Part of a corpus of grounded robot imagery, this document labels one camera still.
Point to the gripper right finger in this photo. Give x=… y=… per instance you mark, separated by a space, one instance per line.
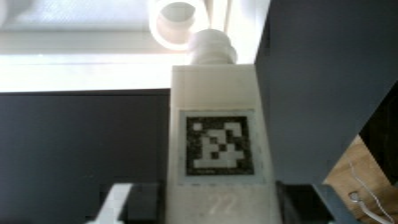
x=310 y=205

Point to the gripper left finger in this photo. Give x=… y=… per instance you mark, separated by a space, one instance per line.
x=130 y=206

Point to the white square tabletop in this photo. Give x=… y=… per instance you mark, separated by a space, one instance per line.
x=87 y=45

